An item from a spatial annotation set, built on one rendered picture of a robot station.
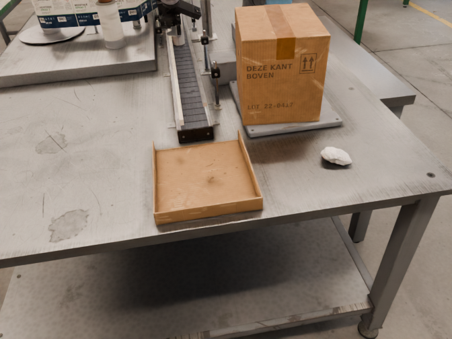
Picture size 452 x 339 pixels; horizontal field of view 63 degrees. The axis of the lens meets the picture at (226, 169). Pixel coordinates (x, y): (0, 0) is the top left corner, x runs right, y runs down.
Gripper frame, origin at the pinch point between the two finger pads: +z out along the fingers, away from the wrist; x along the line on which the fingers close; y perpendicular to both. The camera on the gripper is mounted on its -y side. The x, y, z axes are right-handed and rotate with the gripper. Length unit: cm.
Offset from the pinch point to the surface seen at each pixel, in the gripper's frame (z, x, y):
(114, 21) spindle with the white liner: -1.6, -9.2, 26.2
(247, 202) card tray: -42, 87, -9
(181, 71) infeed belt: -7.3, 23.6, 1.5
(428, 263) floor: 47, 106, -100
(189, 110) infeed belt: -22, 49, 1
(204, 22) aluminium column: 12.4, -16.4, -12.9
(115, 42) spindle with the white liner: 5.7, -4.4, 27.9
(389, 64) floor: 149, -71, -190
